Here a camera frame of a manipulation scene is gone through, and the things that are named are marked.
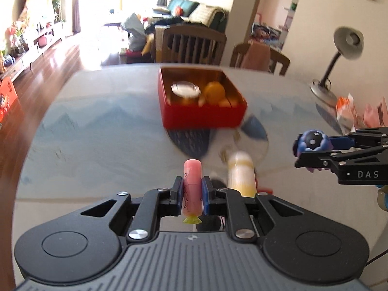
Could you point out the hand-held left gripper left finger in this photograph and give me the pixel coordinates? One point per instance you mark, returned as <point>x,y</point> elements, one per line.
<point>179,195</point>

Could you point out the dark green sofa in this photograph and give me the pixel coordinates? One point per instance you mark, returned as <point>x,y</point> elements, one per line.
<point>182,6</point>

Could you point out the wooden chair with cloth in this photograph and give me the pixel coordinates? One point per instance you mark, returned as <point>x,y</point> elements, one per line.
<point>279,60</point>

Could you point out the grey desk lamp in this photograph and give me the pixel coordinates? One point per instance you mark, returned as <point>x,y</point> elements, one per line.
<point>348,41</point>

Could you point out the tall green houseplant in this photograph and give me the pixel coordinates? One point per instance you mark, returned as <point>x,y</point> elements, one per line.
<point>59,3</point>

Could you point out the round white lid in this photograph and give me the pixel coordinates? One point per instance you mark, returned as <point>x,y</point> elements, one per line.
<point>185,88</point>

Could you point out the pink cloth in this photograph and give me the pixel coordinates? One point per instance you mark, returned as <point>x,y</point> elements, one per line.
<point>256,56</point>

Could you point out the purple grape toy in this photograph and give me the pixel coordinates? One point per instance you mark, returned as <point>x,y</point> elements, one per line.
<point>312,142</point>

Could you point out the red sofa cushion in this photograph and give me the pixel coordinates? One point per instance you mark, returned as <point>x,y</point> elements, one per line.
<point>178,10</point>

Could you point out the pink sausage toy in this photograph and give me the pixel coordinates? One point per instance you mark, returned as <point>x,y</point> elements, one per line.
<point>192,172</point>

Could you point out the pink snack packet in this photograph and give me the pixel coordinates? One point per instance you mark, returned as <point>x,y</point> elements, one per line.
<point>374,112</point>

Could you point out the grey plastic bag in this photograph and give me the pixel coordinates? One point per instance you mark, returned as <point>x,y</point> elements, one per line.
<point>135,30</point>

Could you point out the yellow and white cylinder toy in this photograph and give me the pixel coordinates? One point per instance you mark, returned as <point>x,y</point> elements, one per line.
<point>241,172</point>

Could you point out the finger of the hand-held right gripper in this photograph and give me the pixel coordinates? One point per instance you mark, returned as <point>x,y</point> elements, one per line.
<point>342,142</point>
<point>315,159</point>

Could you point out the red gift box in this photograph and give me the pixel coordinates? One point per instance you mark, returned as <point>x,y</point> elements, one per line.
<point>6,97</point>

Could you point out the cream knitted blanket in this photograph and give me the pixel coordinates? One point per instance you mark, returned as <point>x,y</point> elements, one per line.
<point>206,13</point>

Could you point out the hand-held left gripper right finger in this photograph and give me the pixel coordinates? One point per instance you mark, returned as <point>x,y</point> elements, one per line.
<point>206,195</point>

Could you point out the orange fruit toy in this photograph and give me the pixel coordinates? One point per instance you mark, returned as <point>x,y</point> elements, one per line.
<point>214,92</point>

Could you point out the orange and white snack packet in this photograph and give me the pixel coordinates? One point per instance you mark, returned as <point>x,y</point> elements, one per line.
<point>345,112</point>

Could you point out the wooden slat-back chair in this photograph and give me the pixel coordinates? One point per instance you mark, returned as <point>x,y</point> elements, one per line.
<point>194,33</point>

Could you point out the wooden TV cabinet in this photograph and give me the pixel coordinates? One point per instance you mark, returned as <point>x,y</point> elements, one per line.
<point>36,41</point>

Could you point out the red tin box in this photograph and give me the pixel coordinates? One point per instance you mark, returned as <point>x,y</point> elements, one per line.
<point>200,113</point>

